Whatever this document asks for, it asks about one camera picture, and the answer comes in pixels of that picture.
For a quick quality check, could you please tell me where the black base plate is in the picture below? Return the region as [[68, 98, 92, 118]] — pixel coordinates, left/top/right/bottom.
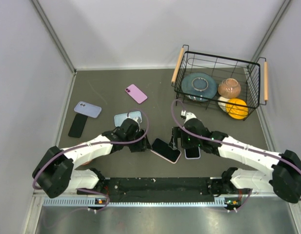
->
[[92, 177, 241, 203]]

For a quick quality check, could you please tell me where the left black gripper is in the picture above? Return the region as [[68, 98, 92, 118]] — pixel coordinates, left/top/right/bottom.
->
[[125, 128, 152, 152]]

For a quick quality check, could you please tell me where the black wire basket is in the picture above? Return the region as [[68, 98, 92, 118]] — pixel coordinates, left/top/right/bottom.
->
[[171, 44, 269, 109]]

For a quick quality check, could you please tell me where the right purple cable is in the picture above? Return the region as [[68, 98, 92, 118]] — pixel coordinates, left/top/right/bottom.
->
[[170, 99, 301, 213]]

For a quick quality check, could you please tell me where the white slotted cable duct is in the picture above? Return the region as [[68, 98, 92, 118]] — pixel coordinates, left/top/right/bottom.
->
[[42, 196, 227, 208]]

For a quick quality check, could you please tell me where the white small dish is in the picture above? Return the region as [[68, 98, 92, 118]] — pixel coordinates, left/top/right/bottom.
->
[[218, 96, 229, 113]]

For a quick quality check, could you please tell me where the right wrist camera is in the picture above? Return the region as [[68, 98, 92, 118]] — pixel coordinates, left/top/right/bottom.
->
[[181, 110, 197, 123]]

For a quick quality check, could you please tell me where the light blue phone case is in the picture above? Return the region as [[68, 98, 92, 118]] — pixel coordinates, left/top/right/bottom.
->
[[114, 111, 141, 127]]

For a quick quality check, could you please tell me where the yellow bowl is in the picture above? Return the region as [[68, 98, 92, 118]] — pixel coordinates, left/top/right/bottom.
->
[[225, 98, 249, 120]]

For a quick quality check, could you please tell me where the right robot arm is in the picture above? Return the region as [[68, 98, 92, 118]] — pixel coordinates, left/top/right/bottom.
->
[[170, 117, 301, 203]]

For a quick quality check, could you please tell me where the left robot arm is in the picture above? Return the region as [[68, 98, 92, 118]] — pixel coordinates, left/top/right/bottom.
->
[[32, 118, 151, 198]]

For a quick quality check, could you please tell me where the blue ceramic plate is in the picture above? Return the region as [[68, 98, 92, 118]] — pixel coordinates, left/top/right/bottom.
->
[[181, 73, 217, 102]]

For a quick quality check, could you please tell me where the dark blue phone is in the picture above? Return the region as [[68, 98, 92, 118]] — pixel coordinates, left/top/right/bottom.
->
[[152, 138, 177, 151]]

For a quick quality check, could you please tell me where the lavender case at left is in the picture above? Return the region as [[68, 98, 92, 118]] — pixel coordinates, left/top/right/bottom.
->
[[74, 101, 102, 118]]

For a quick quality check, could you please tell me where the lavender phone case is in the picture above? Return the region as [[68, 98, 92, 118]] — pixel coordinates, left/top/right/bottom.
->
[[183, 147, 201, 160]]

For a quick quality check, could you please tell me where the black phone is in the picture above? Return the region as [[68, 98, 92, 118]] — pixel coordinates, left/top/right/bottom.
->
[[184, 147, 201, 159], [68, 113, 88, 138]]

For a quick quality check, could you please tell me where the magenta phone case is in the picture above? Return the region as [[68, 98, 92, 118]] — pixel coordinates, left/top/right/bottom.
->
[[125, 84, 148, 104]]

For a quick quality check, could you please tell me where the pink phone case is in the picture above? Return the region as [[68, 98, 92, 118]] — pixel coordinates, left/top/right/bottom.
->
[[151, 150, 181, 164]]

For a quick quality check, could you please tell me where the brown ceramic bowl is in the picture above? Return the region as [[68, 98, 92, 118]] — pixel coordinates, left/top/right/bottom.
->
[[218, 78, 241, 99]]

